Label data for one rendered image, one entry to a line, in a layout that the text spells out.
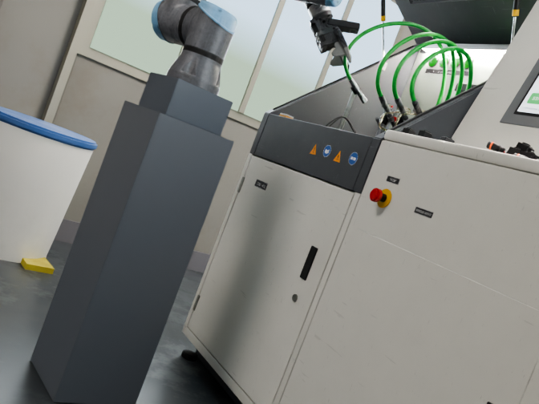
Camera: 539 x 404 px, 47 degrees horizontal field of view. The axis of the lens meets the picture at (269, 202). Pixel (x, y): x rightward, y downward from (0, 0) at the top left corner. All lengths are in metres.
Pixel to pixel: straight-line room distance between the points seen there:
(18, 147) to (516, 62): 1.89
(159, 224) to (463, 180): 0.78
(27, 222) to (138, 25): 1.22
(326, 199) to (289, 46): 2.17
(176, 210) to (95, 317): 0.35
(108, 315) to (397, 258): 0.76
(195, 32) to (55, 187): 1.27
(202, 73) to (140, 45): 1.74
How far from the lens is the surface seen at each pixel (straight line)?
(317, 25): 2.25
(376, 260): 1.59
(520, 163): 1.39
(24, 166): 2.73
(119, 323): 1.72
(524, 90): 1.83
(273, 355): 1.86
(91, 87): 3.35
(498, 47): 2.31
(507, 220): 1.36
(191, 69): 1.70
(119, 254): 1.64
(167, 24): 1.82
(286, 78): 3.89
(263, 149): 2.21
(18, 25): 3.25
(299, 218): 1.90
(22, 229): 2.80
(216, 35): 1.72
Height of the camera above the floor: 0.77
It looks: 3 degrees down
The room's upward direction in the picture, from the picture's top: 21 degrees clockwise
